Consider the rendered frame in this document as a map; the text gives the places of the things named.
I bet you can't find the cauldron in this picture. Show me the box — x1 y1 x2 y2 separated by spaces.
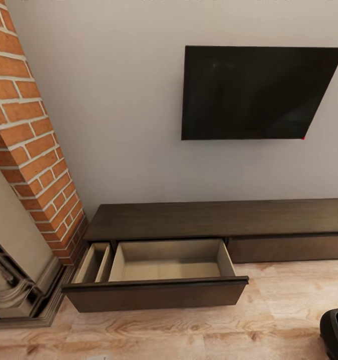
319 308 338 360

